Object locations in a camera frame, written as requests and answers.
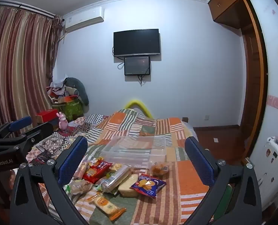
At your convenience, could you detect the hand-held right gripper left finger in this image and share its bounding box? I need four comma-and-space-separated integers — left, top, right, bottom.
9, 135, 90, 225

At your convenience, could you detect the checkered cloth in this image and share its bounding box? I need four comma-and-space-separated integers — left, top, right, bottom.
84, 114, 109, 125

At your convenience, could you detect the red box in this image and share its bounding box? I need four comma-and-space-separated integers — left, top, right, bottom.
35, 110, 61, 123

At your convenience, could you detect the clear bun packet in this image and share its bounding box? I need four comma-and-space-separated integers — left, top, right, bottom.
69, 179, 93, 195

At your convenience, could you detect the white sliding wardrobe door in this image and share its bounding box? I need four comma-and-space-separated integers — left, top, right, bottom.
244, 0, 278, 164

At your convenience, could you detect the grey pillow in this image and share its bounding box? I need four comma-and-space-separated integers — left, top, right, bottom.
63, 77, 90, 106

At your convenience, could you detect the clear cracker tube packet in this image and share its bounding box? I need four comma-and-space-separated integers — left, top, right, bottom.
101, 165, 132, 193

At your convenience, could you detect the clear packet of fried snacks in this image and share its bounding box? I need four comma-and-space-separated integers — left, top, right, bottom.
149, 162, 170, 176

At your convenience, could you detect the patterned quilt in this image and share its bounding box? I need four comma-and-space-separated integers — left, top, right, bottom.
27, 119, 92, 167

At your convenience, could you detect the small black wall monitor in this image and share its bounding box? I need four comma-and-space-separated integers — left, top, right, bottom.
124, 56, 151, 76

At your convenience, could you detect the blue snack packet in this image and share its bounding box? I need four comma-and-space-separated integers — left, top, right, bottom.
130, 173, 167, 198

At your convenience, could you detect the pile of clothes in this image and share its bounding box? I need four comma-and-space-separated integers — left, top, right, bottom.
47, 80, 79, 104

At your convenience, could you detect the wooden overhead cabinet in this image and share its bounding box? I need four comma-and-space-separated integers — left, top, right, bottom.
208, 0, 261, 30

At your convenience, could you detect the black wall television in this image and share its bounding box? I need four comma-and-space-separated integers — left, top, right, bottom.
113, 29, 161, 57

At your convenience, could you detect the clear plastic container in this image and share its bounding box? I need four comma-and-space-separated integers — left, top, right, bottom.
101, 135, 167, 169

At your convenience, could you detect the yellow foam tube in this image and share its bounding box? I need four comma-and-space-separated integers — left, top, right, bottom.
124, 100, 154, 119

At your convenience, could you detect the pink plush toy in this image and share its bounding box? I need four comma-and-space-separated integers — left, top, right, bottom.
56, 112, 69, 130

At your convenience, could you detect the striped patchwork blanket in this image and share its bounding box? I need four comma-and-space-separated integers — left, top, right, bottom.
27, 108, 214, 225

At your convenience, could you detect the long biscuit stick packet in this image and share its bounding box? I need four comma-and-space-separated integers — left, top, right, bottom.
73, 160, 89, 180

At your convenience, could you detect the striped curtain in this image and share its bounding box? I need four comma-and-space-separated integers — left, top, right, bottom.
0, 1, 64, 132

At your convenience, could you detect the white air conditioner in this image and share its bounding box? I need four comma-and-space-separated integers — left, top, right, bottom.
64, 7, 105, 33

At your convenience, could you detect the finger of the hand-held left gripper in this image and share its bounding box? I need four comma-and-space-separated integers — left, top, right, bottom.
0, 122, 54, 155
0, 116, 33, 139

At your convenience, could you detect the pale sandwich cake packet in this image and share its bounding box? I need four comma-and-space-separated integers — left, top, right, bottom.
118, 174, 139, 198

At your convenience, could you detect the red snack packet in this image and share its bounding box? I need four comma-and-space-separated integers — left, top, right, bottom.
83, 160, 113, 184

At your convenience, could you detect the orange-edged cracker packet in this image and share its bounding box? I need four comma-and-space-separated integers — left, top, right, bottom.
87, 192, 127, 221

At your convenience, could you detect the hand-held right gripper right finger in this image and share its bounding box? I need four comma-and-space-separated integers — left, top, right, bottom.
182, 136, 264, 225

